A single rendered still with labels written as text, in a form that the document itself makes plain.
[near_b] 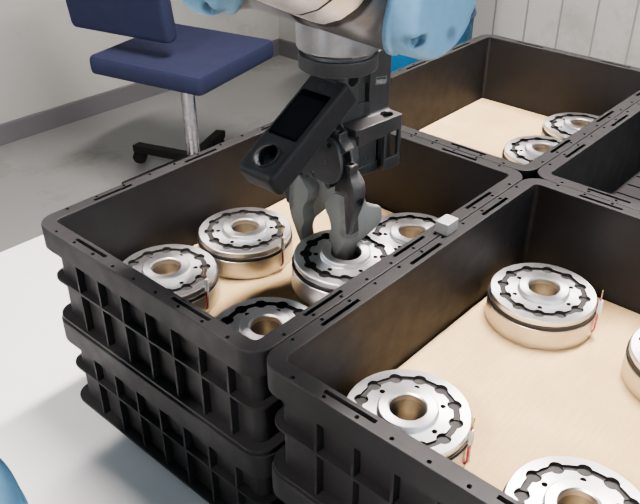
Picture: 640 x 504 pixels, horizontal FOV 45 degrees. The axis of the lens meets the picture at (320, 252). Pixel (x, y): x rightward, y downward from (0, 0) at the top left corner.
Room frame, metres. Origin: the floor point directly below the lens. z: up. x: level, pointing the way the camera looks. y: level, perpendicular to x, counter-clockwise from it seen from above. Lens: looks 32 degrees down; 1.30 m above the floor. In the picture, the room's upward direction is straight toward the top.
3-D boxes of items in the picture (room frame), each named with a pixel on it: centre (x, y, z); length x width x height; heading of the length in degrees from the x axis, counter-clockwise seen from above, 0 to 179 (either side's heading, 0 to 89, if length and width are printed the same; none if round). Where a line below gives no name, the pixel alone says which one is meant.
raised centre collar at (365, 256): (0.64, -0.02, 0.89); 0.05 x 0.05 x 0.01
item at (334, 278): (0.64, -0.02, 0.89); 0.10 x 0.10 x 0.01
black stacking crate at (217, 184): (0.68, 0.03, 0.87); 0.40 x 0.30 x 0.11; 138
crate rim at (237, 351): (0.68, 0.03, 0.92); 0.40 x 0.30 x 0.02; 138
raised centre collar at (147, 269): (0.65, 0.15, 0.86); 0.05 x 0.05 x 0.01
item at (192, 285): (0.65, 0.15, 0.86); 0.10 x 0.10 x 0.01
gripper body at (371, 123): (0.68, -0.02, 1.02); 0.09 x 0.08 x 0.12; 133
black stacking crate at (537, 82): (0.98, -0.24, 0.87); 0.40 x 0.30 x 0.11; 138
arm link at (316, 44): (0.67, -0.01, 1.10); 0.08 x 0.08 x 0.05
